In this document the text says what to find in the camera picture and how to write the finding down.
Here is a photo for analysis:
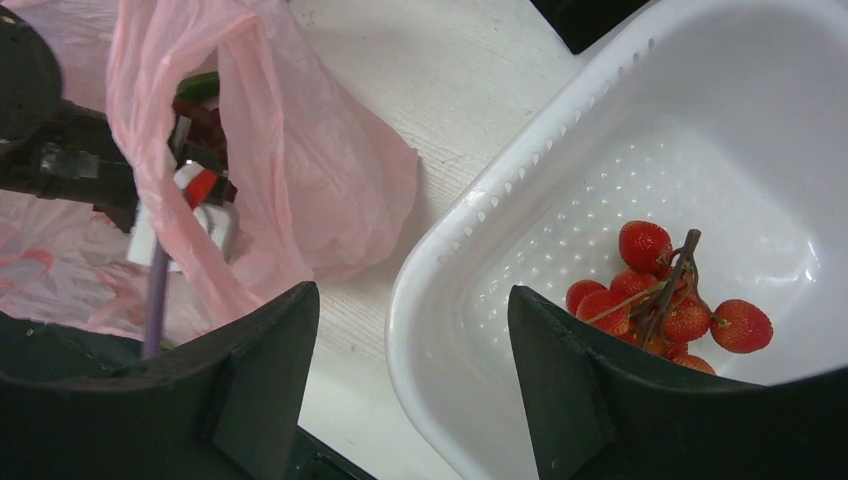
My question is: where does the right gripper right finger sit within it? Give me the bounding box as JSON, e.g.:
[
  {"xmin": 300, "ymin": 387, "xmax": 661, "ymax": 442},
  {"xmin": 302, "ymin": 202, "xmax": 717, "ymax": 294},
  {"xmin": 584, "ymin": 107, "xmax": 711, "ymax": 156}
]
[{"xmin": 508, "ymin": 286, "xmax": 847, "ymax": 479}]

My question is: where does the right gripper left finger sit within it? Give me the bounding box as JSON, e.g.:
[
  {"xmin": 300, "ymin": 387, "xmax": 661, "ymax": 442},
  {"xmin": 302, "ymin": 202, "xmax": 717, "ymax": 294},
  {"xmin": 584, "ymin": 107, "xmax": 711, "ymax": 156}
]
[{"xmin": 1, "ymin": 281, "xmax": 320, "ymax": 479}]

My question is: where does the red cherry tomato bunch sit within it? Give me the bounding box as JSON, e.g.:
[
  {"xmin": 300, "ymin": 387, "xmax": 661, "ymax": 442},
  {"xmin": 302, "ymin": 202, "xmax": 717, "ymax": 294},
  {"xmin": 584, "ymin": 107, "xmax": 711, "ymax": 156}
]
[{"xmin": 564, "ymin": 220, "xmax": 774, "ymax": 374}]

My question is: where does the pink plastic grocery bag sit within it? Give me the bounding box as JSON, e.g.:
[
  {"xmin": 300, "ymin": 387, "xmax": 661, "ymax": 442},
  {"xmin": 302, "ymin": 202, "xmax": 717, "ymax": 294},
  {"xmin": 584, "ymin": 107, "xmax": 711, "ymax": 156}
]
[{"xmin": 1, "ymin": 1, "xmax": 418, "ymax": 345}]

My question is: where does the dark purple grape bunch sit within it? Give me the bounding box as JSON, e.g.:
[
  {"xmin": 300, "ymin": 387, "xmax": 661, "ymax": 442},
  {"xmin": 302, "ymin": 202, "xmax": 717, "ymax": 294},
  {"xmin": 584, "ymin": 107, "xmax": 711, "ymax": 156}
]
[{"xmin": 172, "ymin": 99, "xmax": 228, "ymax": 173}]

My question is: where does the dark green cucumber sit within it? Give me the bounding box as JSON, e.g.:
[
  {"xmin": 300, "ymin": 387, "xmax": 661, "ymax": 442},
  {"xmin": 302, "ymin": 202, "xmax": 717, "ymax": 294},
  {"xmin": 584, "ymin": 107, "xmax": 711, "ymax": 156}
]
[{"xmin": 175, "ymin": 71, "xmax": 220, "ymax": 102}]

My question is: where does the black fabric bag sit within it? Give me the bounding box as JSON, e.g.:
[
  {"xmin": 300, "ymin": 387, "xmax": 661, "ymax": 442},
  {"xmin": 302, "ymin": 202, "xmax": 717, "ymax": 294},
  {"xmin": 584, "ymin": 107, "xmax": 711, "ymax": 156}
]
[{"xmin": 531, "ymin": 0, "xmax": 649, "ymax": 55}]

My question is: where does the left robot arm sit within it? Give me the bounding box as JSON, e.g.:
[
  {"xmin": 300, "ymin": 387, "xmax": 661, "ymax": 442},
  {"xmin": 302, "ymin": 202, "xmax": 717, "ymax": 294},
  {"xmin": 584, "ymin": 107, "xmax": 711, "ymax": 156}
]
[{"xmin": 1, "ymin": 7, "xmax": 138, "ymax": 232}]

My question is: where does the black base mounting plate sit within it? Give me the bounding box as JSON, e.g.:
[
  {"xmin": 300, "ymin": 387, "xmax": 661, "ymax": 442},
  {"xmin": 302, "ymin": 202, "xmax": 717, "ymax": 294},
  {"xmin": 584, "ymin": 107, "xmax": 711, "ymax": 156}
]
[{"xmin": 284, "ymin": 426, "xmax": 375, "ymax": 480}]

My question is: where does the white plastic basin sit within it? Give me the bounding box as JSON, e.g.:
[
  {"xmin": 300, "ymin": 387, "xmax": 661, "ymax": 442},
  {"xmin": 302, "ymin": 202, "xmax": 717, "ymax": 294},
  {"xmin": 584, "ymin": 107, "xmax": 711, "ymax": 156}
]
[{"xmin": 386, "ymin": 1, "xmax": 847, "ymax": 479}]

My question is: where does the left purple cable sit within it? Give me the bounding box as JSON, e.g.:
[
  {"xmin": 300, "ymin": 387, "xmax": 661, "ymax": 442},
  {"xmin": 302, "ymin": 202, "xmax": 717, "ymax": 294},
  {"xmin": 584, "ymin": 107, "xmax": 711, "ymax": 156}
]
[{"xmin": 140, "ymin": 245, "xmax": 174, "ymax": 360}]

